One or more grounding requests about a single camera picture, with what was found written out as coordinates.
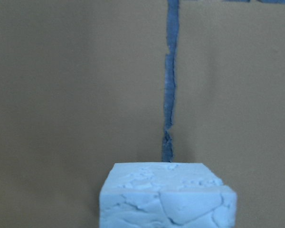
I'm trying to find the light blue foam block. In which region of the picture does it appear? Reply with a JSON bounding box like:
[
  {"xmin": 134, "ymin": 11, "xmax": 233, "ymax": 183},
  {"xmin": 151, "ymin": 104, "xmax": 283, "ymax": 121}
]
[{"xmin": 99, "ymin": 162, "xmax": 237, "ymax": 228}]

